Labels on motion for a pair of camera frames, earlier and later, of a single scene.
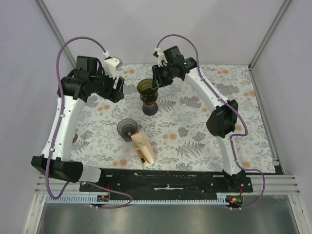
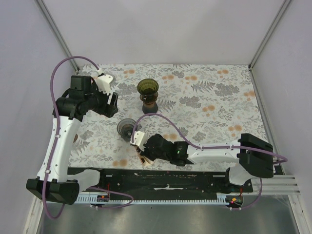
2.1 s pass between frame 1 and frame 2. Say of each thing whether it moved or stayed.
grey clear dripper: stayed
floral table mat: stayed
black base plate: stayed
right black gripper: moved
